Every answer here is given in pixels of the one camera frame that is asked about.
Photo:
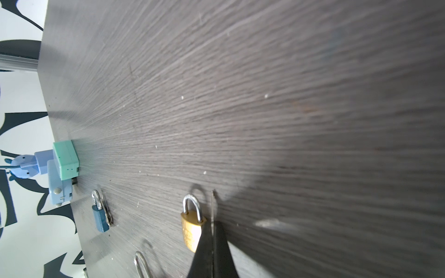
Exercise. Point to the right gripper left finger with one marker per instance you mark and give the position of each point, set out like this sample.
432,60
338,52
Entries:
202,263

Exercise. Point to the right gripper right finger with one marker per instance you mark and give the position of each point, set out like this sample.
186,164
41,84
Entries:
223,263

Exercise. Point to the brass padlock with key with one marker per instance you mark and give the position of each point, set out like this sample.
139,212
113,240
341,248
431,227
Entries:
192,221

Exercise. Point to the red padlock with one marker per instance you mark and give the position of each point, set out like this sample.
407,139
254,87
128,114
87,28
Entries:
141,265

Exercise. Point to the blue padlock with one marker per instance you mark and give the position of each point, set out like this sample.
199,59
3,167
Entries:
102,215

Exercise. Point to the light blue alarm clock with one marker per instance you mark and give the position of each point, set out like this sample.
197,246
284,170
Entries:
60,191

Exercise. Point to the mint green alarm clock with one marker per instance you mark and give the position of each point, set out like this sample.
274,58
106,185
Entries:
66,159

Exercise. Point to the blue flower toy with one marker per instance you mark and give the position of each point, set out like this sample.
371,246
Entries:
28,166

